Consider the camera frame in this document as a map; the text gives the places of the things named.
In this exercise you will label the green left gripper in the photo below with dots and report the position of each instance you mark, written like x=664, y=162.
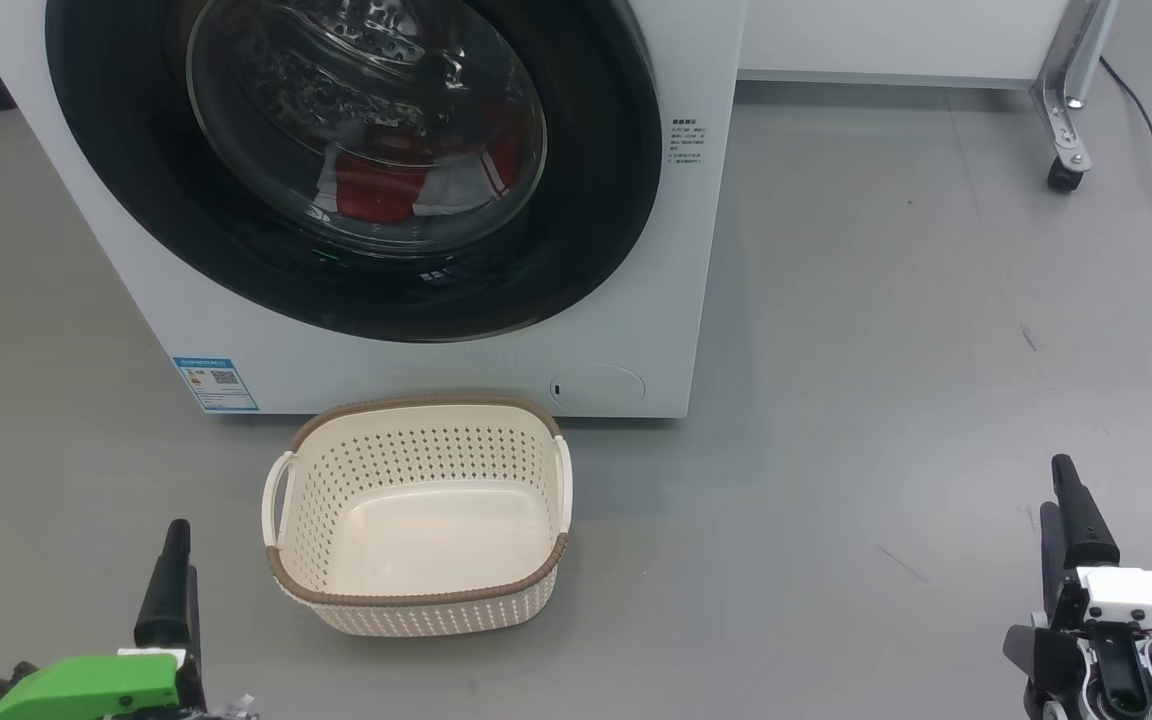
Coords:
x=86, y=685

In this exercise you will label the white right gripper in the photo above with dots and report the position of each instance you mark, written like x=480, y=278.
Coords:
x=1146, y=600

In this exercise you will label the washing machine door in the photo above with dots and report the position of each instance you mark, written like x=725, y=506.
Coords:
x=136, y=200

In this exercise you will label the red basketball jersey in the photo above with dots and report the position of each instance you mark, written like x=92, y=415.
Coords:
x=456, y=190

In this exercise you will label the cream perforated laundry basket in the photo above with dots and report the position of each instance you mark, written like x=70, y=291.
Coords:
x=436, y=540

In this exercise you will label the white front-load washing machine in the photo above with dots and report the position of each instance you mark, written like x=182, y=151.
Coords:
x=636, y=300

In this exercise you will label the stainless steel washer drum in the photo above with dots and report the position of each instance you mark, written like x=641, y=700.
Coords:
x=336, y=60

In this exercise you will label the blue energy label sticker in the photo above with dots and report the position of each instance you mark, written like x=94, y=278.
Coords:
x=216, y=385

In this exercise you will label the round filter cover flap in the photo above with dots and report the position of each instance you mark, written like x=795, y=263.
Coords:
x=601, y=387

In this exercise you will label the white panel board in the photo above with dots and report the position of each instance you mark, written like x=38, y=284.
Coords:
x=896, y=40

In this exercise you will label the silver metal frame leg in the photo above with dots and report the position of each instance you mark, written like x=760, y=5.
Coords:
x=1071, y=70

